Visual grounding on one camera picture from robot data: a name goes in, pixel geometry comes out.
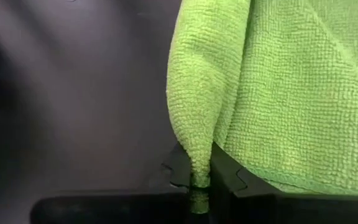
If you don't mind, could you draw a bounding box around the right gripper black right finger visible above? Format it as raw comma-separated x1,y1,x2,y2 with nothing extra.
209,141,358,224

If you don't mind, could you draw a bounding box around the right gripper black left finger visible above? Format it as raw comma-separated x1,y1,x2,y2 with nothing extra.
29,141,193,224

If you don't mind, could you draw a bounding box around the green microfibre towel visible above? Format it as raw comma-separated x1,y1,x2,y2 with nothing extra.
165,0,358,215

